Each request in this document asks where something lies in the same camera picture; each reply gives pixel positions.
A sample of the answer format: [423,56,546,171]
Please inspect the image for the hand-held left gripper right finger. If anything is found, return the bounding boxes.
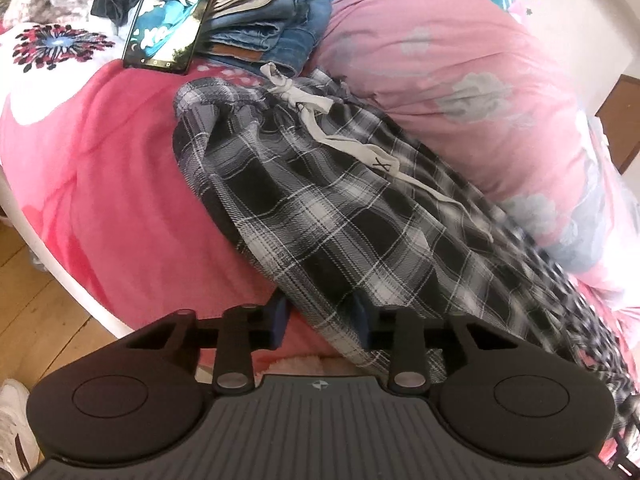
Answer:
[352,295,506,393]

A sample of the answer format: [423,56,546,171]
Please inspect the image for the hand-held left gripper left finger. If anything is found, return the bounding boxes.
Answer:
[125,292,291,393]

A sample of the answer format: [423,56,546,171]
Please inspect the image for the black white plaid pants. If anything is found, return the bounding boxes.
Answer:
[172,62,640,436]

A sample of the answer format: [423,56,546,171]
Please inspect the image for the red floral fleece blanket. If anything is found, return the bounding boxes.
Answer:
[0,22,640,461]

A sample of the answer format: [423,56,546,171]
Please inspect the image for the pink grey floral duvet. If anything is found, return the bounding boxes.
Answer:
[310,0,640,301]

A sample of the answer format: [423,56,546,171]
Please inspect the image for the blue jeans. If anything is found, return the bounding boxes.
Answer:
[200,0,333,78]

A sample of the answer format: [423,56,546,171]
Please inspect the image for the white shoe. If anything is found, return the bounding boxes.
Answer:
[0,379,38,480]

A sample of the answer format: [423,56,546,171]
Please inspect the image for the black smartphone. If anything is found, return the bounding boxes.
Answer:
[122,0,226,76]

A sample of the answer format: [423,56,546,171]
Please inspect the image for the brown wooden door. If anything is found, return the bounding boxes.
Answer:
[595,74,640,173]

